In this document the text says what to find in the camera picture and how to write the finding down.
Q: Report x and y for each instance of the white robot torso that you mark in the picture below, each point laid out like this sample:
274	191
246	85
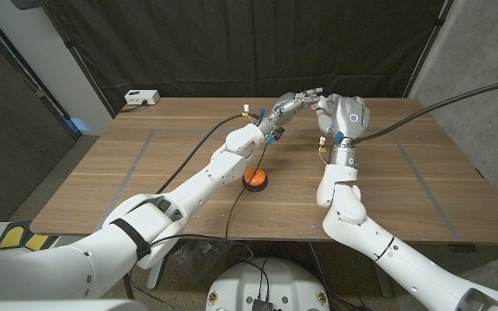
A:
270	281

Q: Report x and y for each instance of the dark door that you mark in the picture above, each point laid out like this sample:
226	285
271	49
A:
11	142

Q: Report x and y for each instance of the black backdrop cloth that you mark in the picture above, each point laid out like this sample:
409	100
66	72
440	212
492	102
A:
210	43

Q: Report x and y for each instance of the black electronics box on torso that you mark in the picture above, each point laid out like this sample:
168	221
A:
263	305

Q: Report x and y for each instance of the orange button with black base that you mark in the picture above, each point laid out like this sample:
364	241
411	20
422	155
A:
257	178

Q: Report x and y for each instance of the white power outlet box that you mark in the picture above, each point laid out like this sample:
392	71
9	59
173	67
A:
142	97

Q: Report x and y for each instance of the yellow and black foot pedal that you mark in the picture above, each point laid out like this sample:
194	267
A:
17	236

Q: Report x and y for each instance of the grey table leg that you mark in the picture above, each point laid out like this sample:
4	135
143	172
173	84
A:
156	276
383	283

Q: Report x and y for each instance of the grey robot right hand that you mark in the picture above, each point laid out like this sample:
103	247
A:
348	118

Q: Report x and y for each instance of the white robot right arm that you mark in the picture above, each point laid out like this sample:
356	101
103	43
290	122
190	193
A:
361	233

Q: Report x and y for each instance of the clear plastic bag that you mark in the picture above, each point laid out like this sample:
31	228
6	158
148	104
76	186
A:
199	259

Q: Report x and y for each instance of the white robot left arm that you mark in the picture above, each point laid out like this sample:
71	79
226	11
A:
145	224

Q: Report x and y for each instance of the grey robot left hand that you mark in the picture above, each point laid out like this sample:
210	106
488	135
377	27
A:
285	110

